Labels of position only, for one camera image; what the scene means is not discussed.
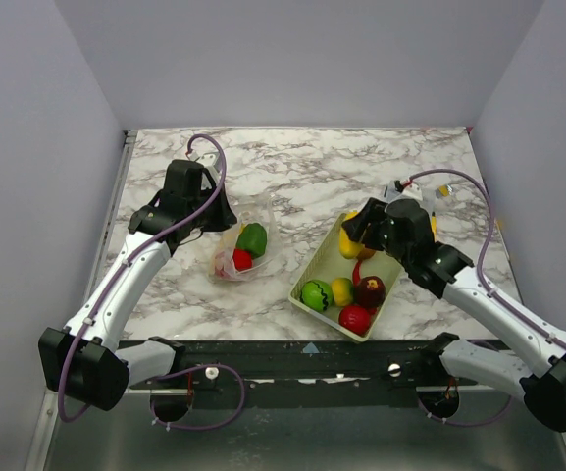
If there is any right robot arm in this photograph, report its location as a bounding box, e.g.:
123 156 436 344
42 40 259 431
341 198 566 432

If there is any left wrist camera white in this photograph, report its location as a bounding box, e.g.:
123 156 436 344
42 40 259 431
193 152 222 175

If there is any yellow handled cutter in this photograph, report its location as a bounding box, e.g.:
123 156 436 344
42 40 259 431
431 211 437 241

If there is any yellow green mango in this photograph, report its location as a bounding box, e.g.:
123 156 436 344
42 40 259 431
331 278 354 307

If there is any clear zip top bag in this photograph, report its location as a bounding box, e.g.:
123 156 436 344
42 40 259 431
208 193 283 282

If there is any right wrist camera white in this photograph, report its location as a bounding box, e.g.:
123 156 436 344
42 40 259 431
394 181 424 201

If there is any red apple toy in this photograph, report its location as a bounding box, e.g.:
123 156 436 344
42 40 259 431
338 305 371 336

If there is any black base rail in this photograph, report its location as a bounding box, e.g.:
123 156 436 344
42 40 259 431
115 338 480 411

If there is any red bell pepper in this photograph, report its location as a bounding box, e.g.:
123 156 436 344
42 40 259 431
212 248 253 282

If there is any small yellow silver clip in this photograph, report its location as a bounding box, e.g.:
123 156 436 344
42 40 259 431
437 184 454 197

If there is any green bell pepper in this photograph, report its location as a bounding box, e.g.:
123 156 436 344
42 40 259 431
235 223 268 259

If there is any red chili pepper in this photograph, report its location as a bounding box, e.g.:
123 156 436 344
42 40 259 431
351 259 363 286

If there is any green watermelon toy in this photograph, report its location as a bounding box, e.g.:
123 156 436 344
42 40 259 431
300 279 334 312

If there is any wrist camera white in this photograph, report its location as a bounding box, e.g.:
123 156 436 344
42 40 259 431
394 181 424 201
193 152 222 175

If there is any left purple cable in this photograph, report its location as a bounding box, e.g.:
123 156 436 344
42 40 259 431
57 134 247 433

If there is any pale green plastic basket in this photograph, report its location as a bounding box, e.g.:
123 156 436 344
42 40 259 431
288 213 403 343

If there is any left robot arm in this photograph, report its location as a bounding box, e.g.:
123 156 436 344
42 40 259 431
38 160 237 411

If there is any dark red mango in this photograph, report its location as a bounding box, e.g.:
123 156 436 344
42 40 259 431
354 276 386 309

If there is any yellow lemon toy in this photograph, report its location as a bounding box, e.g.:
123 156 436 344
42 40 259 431
338 227 376 261

